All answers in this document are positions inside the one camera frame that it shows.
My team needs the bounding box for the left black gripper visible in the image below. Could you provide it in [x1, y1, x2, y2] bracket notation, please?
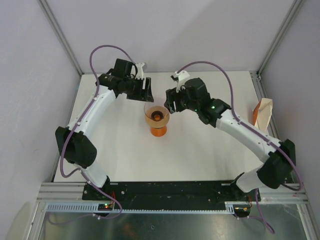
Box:
[123, 76, 153, 103]

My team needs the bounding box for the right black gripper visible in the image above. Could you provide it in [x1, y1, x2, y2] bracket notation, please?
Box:
[165, 83, 200, 114]

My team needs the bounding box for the wooden dripper ring holder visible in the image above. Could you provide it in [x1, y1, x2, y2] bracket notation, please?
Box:
[145, 110, 170, 128]

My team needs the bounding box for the orange glass carafe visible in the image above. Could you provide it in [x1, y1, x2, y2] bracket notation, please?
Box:
[150, 126, 167, 137]

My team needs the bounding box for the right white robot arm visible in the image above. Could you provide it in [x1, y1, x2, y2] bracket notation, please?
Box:
[164, 78, 295, 201]

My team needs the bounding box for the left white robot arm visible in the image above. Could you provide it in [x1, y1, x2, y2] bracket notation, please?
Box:
[55, 58, 154, 200]

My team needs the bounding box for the paper coffee filter stack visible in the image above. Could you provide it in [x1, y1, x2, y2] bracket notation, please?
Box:
[252, 98, 273, 133]

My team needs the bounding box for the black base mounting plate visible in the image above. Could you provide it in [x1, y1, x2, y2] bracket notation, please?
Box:
[82, 180, 262, 211]

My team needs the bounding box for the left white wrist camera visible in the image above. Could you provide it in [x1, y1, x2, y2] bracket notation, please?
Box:
[135, 62, 148, 79]

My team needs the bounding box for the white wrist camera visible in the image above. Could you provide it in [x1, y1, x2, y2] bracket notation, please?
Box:
[135, 62, 148, 79]
[170, 70, 191, 93]

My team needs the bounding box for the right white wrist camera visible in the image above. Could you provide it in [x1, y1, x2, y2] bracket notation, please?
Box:
[170, 70, 191, 93]

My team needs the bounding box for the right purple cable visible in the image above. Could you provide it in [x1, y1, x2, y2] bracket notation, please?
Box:
[177, 61, 305, 235]

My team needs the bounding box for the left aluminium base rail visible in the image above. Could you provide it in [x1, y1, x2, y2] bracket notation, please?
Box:
[36, 182, 85, 203]

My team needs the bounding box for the grey slotted cable duct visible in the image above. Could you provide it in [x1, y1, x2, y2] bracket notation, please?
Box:
[46, 202, 252, 214]

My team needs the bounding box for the left aluminium frame post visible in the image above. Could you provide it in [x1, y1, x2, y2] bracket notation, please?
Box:
[37, 0, 83, 77]

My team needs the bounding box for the aluminium frame post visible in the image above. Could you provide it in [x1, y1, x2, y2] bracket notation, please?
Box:
[37, 0, 83, 77]
[256, 0, 306, 76]

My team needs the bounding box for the right aluminium table rail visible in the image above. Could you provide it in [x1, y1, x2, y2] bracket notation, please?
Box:
[249, 71, 304, 193]

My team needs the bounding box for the right aluminium frame post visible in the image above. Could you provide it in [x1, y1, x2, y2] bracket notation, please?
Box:
[256, 0, 306, 76]

